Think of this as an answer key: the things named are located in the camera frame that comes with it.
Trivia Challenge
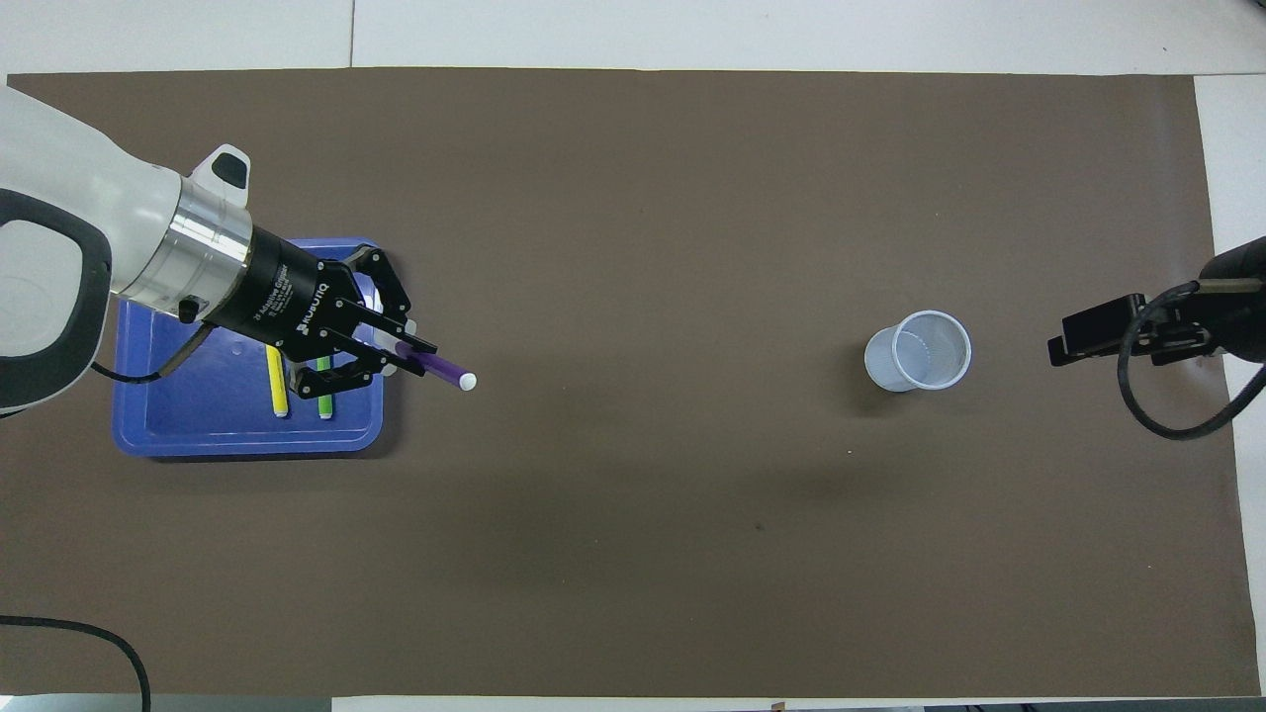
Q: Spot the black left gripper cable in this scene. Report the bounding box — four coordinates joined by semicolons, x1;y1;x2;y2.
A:
92;324;217;385

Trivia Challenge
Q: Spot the translucent plastic cup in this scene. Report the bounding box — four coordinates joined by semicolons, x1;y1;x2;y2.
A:
863;310;973;394

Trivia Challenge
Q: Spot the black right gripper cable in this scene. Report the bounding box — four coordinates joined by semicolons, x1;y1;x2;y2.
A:
1118;280;1266;441

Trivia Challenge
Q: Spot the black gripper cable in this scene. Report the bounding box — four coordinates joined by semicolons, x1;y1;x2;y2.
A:
1118;280;1266;441
92;324;217;385

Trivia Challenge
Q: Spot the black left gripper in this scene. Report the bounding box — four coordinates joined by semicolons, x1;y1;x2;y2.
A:
203;227;438;399

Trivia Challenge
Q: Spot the thin black loose cable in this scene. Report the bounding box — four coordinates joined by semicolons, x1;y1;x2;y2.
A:
0;615;151;712

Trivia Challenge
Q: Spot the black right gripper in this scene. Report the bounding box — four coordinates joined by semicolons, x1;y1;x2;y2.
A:
1048;235;1266;367

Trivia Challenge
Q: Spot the brown table mat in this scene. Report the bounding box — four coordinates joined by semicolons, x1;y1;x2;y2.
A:
0;67;1262;698

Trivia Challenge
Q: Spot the yellow marker pen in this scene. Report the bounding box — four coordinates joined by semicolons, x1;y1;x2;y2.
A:
265;346;290;419

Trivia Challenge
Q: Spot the blue plastic tray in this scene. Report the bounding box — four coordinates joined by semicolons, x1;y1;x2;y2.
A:
112;237;387;459

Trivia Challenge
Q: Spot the purple marker pen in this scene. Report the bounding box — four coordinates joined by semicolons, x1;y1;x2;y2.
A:
394;339;478;393

